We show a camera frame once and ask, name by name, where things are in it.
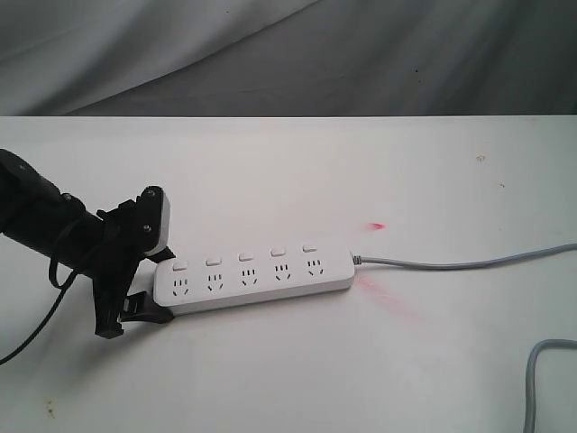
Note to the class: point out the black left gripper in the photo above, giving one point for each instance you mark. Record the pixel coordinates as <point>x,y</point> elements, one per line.
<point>114,258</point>

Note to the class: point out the white five-socket power strip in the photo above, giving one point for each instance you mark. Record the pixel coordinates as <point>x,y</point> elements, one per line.
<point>201,282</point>

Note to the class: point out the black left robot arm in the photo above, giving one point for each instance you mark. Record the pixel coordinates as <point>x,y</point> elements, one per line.
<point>36,214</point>

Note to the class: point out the white backdrop cloth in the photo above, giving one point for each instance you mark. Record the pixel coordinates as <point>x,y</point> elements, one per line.
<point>288,58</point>

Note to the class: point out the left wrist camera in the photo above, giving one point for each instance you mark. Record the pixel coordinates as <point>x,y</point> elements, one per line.
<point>153,216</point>

